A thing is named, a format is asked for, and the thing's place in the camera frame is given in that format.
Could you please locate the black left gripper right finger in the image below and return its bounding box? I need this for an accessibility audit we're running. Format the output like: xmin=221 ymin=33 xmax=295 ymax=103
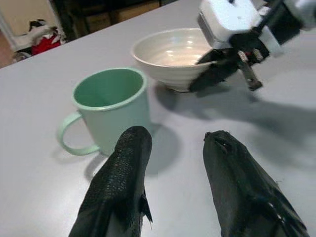
xmin=203 ymin=130 xmax=310 ymax=237

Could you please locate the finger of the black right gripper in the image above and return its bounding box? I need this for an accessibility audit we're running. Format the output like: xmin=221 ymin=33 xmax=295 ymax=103
xmin=188 ymin=60 xmax=239 ymax=94
xmin=196 ymin=49 xmax=224 ymax=67

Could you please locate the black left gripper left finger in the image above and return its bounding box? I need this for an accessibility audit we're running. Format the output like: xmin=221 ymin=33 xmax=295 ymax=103
xmin=68 ymin=125 xmax=154 ymax=237

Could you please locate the white ceramic bowl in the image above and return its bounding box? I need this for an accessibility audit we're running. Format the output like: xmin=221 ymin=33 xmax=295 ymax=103
xmin=130 ymin=28 xmax=216 ymax=93

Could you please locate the light green mug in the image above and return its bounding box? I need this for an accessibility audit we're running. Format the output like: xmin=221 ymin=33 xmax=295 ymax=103
xmin=57 ymin=67 xmax=155 ymax=157

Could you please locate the brown cardboard box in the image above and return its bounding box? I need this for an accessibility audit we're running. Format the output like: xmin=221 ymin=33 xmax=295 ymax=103
xmin=111 ymin=1 xmax=160 ymax=25

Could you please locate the red cloth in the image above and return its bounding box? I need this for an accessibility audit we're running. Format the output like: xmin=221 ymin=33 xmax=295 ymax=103
xmin=31 ymin=34 xmax=62 ymax=56

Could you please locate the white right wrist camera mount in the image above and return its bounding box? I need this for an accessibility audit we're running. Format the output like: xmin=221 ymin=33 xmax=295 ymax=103
xmin=197 ymin=0 xmax=284 ymax=58

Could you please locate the white door frame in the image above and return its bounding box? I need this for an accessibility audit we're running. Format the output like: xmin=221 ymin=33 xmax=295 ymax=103
xmin=0 ymin=9 xmax=19 ymax=54

